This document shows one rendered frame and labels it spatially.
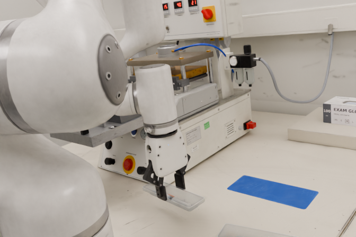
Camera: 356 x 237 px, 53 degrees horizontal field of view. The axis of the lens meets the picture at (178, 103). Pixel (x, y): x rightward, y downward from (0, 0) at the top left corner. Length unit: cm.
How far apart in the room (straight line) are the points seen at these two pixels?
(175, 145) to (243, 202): 25
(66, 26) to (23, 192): 17
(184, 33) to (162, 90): 63
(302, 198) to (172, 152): 36
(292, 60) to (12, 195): 141
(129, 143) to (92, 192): 81
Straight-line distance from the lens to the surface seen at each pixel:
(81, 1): 37
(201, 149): 121
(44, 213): 40
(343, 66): 158
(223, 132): 130
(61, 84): 32
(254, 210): 95
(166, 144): 85
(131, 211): 101
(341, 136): 130
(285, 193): 102
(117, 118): 103
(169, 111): 82
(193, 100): 115
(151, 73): 80
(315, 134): 133
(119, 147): 125
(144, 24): 77
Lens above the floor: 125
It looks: 14 degrees down
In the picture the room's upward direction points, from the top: 7 degrees counter-clockwise
